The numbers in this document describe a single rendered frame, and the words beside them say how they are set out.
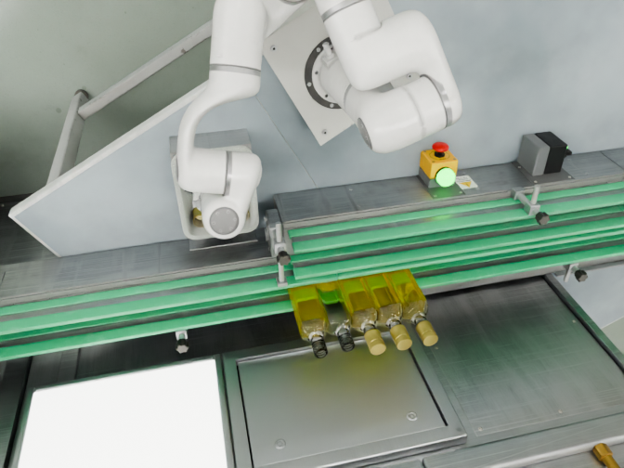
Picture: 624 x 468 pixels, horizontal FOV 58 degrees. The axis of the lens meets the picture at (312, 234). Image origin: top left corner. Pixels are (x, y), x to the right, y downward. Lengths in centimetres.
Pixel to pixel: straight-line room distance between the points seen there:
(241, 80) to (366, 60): 20
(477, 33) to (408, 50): 45
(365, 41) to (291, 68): 27
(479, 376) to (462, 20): 80
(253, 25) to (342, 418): 79
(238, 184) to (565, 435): 84
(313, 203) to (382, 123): 46
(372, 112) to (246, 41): 23
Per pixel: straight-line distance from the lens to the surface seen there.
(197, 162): 94
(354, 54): 94
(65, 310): 135
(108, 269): 138
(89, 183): 135
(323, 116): 123
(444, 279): 143
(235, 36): 94
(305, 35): 116
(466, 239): 142
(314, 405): 127
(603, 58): 160
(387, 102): 94
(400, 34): 95
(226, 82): 94
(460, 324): 151
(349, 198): 136
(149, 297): 131
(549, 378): 145
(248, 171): 95
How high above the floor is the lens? 191
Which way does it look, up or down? 52 degrees down
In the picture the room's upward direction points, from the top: 159 degrees clockwise
